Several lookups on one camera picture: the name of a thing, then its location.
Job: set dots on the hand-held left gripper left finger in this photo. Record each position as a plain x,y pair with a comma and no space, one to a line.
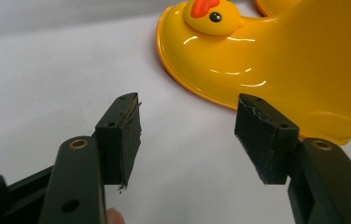
114,146

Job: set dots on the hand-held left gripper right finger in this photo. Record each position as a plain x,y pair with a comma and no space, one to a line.
267,140

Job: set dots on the yellow duck-shaped plastic dish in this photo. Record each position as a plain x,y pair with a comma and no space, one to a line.
288,62

